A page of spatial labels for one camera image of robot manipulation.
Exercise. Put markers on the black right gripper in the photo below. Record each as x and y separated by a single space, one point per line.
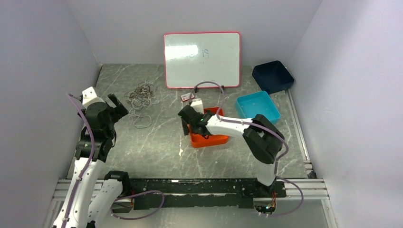
186 130

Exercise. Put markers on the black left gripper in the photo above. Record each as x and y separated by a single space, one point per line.
118 112

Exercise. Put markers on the orange plastic tray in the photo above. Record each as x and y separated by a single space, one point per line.
197 141

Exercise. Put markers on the light blue plastic tray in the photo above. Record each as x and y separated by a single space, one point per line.
248 106

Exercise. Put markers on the dark navy plastic tray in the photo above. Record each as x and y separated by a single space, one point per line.
272 77

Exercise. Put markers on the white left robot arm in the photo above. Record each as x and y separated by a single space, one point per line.
81 209

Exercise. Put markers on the small red white box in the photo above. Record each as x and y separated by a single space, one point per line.
187 97

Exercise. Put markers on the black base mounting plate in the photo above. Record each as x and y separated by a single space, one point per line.
188 193

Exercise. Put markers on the pink framed whiteboard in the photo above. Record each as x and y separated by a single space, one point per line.
203 59

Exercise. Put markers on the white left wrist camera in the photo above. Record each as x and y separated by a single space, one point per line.
90 96

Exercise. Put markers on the metal right table edge rail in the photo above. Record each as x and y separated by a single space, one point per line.
309 170

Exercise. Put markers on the aluminium frame rail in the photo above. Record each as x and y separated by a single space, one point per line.
312 189

